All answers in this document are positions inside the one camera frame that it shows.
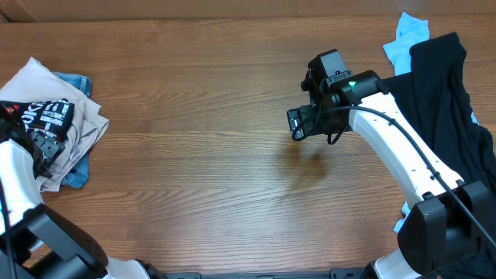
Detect blue denim jeans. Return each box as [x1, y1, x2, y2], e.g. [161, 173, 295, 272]
[54, 72, 92, 189]

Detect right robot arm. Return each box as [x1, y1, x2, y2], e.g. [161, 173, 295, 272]
[287, 50, 495, 279]

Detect black orange patterned jersey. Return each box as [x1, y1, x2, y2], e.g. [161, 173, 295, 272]
[1, 98, 75, 142]

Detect beige folded trousers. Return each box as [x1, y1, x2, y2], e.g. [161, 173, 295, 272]
[1, 58, 109, 191]

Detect left black cable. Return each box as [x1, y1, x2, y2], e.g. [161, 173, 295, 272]
[0, 181, 19, 279]

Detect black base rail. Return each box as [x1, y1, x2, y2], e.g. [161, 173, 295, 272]
[162, 267, 367, 279]

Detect black garment pile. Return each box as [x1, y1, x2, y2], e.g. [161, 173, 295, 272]
[381, 32, 496, 279]

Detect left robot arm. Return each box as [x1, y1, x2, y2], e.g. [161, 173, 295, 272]
[1, 116, 153, 279]

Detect black cable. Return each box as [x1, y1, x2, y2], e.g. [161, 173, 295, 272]
[290, 105, 496, 249]
[0, 181, 19, 279]

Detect right black cable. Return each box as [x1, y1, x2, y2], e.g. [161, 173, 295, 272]
[290, 105, 496, 249]

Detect light blue cloth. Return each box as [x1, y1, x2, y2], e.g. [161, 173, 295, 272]
[383, 12, 430, 76]

